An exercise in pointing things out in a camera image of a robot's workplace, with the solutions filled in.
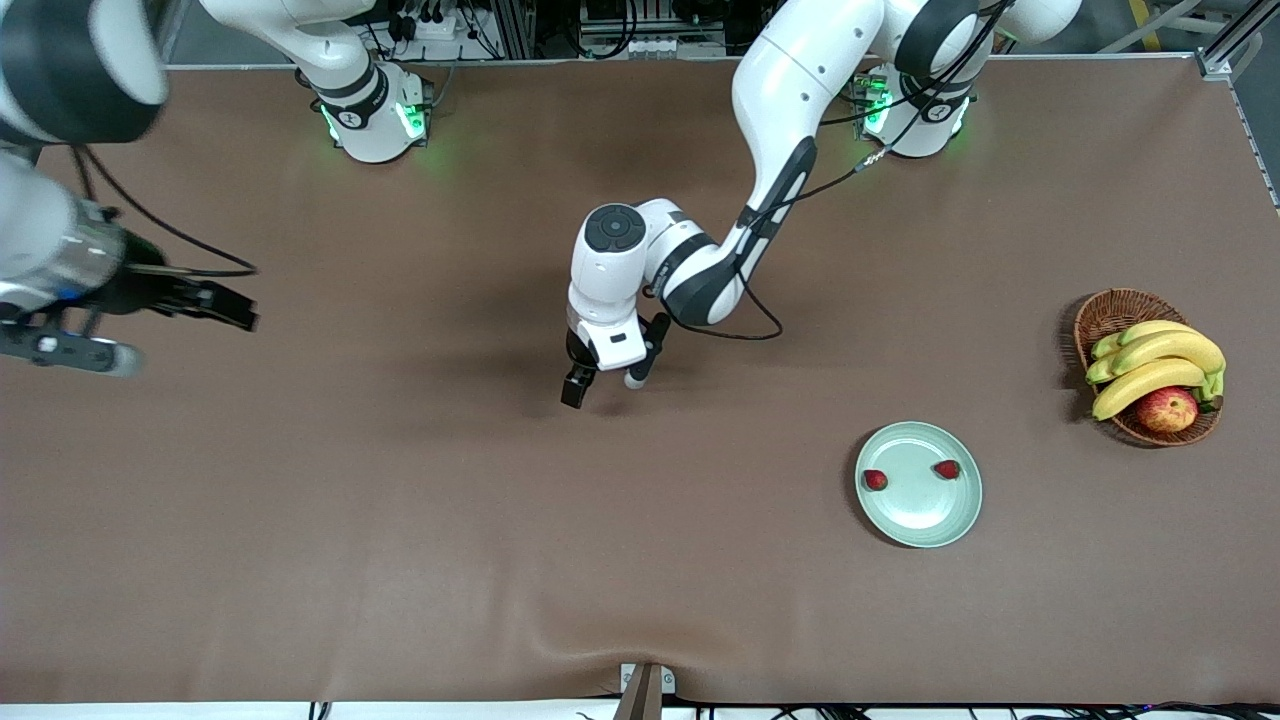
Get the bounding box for grey metal table bracket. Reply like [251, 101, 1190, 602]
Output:
[618, 662, 677, 720]

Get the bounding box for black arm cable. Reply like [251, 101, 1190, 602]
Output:
[640, 0, 1011, 343]
[70, 145, 259, 281]

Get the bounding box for brown table mat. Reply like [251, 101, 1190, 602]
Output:
[0, 55, 1280, 706]

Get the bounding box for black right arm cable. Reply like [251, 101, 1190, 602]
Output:
[70, 145, 259, 281]

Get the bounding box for pale green round plate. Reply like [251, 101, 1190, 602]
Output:
[855, 421, 984, 549]

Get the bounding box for white power strip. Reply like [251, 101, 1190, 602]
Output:
[385, 8, 471, 43]

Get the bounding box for aluminium frame rail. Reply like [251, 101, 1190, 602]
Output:
[1195, 0, 1280, 211]

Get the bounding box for red yellow apple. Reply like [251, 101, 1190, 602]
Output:
[1135, 386, 1199, 434]

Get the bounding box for aluminium frame post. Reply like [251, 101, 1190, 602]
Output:
[488, 0, 538, 59]

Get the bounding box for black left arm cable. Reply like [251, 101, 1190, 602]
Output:
[640, 0, 1011, 343]

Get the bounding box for brown wicker basket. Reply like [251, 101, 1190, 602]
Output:
[1073, 288, 1224, 448]

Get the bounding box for yellow banana bunch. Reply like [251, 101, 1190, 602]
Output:
[1086, 320, 1227, 422]

